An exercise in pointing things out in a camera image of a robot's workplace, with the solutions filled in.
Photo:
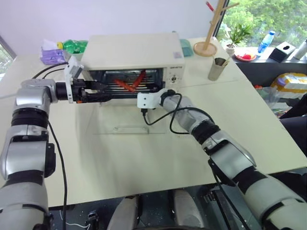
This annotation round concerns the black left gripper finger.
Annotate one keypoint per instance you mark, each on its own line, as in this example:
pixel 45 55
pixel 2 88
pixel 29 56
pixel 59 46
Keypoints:
pixel 98 97
pixel 96 85

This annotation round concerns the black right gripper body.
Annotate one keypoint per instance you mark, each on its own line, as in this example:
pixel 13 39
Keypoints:
pixel 147 91

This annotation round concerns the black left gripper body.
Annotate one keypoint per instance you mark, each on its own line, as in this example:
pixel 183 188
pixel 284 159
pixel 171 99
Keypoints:
pixel 78 92

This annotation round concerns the dark oven tray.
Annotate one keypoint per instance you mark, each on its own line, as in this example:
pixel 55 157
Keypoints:
pixel 120 95

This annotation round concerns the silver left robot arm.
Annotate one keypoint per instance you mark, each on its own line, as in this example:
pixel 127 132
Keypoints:
pixel 28 100

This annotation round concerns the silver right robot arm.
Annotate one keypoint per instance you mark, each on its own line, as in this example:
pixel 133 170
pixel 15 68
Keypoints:
pixel 187 112

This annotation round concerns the red sausage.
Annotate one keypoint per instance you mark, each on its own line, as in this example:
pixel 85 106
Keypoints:
pixel 124 86
pixel 140 77

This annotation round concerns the glass toaster oven door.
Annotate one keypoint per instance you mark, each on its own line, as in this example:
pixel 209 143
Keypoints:
pixel 129 117

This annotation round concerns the white toaster oven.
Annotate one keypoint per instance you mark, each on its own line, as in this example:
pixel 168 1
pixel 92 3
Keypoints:
pixel 134 52

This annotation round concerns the green plastic bottle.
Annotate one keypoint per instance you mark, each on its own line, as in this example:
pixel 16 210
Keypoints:
pixel 73 45

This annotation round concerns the purple tissue pack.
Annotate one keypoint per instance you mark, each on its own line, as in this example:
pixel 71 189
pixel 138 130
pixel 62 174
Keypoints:
pixel 51 54

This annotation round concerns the grey cup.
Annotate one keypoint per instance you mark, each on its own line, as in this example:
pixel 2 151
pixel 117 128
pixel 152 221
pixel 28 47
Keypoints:
pixel 216 70

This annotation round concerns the wooden mug tree stand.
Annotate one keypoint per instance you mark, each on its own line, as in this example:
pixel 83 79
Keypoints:
pixel 206 46

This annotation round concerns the wooden stick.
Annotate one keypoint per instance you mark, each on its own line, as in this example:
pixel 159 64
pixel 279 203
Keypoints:
pixel 226 61

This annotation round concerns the red plate with fruit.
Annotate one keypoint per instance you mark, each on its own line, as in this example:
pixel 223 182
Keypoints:
pixel 244 57

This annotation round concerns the small potted plant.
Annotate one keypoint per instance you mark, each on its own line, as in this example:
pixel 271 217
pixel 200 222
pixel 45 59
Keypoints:
pixel 236 36

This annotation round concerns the small red object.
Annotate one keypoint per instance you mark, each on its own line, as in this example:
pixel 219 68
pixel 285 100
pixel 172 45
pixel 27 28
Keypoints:
pixel 209 6

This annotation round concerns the grey rounded robot leg cover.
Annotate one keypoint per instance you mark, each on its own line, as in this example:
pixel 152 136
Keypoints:
pixel 187 210
pixel 124 213

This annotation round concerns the clear plastic bag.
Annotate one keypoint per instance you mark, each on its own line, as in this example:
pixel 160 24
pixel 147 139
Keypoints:
pixel 267 95

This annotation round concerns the blue water bottle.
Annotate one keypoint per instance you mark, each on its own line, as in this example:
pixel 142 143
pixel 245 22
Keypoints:
pixel 265 43

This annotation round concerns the black tissue box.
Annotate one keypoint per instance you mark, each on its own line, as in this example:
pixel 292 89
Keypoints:
pixel 283 52

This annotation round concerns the yellow bag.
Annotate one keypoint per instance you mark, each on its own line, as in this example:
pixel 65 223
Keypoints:
pixel 291 82

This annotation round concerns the black chair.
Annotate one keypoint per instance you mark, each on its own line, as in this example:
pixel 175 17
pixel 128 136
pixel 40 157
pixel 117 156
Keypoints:
pixel 296 115

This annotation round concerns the silver bottle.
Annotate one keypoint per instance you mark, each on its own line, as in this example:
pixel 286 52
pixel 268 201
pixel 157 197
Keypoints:
pixel 301 49

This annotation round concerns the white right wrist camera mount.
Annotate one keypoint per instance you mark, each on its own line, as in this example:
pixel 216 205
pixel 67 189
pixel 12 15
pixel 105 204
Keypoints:
pixel 148 99

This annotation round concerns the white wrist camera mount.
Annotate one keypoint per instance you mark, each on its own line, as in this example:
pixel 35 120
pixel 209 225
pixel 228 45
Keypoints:
pixel 72 69
pixel 148 99

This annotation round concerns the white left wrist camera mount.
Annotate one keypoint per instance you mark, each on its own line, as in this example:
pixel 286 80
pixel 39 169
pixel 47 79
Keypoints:
pixel 72 69

